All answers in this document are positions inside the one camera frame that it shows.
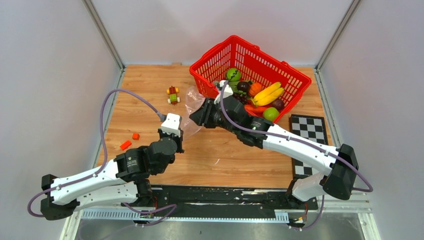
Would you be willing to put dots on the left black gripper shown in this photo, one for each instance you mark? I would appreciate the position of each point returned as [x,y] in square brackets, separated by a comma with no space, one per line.
[178,139]

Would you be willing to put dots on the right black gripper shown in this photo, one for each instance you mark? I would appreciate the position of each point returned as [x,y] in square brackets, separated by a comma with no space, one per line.
[202,116]

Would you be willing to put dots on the clear zip top bag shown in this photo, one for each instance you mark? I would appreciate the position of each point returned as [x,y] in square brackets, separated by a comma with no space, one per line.
[193,101]

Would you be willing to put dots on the purple toy grape bunch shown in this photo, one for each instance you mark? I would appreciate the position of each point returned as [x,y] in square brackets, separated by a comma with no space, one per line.
[241,97]

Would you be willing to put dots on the yellow toy banana bunch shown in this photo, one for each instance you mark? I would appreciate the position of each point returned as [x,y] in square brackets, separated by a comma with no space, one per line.
[268,95]

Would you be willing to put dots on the green toy apple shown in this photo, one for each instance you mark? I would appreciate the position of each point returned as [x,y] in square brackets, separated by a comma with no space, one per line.
[271,114]

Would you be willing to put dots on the red plastic shopping basket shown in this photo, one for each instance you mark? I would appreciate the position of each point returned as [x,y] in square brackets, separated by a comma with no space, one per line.
[254,65]

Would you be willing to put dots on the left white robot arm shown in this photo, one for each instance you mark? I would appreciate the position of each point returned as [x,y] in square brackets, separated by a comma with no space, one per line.
[123,179]

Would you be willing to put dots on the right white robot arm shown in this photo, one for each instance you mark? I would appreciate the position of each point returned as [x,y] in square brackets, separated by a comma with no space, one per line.
[337,167]

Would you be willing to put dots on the colourful toy block car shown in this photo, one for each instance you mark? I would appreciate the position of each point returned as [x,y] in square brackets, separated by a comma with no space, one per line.
[173,95]

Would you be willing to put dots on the small red block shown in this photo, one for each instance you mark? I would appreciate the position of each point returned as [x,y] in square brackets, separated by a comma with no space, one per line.
[136,136]

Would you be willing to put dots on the green toy lettuce leaf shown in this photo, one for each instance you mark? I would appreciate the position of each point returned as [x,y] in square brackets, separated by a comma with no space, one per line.
[233,85]

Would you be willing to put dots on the flat red block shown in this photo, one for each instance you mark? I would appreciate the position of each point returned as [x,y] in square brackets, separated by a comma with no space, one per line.
[125,145]

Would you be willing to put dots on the dark purple toy plum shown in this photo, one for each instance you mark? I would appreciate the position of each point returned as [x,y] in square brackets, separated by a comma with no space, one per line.
[243,86]

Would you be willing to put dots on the orange toy pumpkin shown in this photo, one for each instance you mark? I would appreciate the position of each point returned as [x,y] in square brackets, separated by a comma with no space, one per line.
[254,89]

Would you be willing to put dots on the dark brown toy fruit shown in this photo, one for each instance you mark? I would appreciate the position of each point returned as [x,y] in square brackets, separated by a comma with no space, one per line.
[278,104]

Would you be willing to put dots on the black white checkerboard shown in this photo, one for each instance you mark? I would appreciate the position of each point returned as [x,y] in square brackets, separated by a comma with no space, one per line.
[312,128]

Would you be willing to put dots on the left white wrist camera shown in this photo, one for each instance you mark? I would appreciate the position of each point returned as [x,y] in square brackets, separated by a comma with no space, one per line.
[171,124]

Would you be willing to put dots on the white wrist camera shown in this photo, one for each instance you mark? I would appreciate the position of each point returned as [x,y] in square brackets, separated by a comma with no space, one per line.
[224,91]
[171,124]

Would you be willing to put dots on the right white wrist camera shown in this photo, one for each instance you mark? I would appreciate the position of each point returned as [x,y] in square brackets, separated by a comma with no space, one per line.
[224,91]

